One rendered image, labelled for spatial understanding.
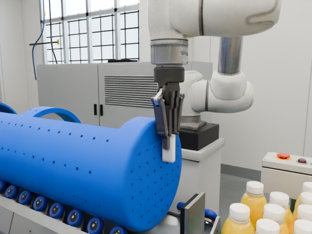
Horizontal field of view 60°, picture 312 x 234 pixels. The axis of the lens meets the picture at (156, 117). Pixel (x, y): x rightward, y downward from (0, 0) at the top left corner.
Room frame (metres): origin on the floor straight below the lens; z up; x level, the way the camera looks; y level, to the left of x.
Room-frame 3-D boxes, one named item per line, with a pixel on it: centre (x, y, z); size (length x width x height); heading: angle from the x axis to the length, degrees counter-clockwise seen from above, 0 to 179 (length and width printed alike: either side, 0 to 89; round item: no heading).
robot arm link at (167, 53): (0.66, -0.03, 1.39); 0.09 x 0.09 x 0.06
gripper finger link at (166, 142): (0.64, -0.02, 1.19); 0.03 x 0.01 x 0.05; 148
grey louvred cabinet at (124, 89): (3.10, 0.48, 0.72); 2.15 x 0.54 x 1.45; 57
